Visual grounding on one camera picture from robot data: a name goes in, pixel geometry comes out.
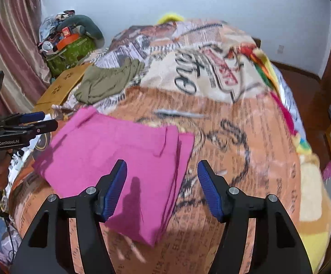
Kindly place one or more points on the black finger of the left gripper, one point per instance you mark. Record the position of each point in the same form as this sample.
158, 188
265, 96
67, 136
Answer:
43, 127

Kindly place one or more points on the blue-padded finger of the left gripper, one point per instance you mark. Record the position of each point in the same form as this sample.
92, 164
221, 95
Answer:
20, 118

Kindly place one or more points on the person's left hand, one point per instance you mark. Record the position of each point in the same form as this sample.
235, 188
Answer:
5, 161

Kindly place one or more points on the brown cardboard box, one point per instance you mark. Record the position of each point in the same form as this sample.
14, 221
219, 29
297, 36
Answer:
58, 92

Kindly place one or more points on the olive green garment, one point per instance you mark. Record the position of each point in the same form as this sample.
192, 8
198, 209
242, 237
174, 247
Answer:
100, 83

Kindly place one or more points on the pile of clothes and bags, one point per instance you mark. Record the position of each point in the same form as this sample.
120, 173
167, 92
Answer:
66, 38

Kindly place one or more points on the striped maroon curtain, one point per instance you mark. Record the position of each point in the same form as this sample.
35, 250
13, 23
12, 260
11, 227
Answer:
27, 76

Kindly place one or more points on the newspaper print bedspread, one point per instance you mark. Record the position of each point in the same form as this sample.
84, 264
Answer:
201, 81

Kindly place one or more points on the white wall socket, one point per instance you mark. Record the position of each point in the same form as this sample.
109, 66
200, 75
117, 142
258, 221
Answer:
280, 49

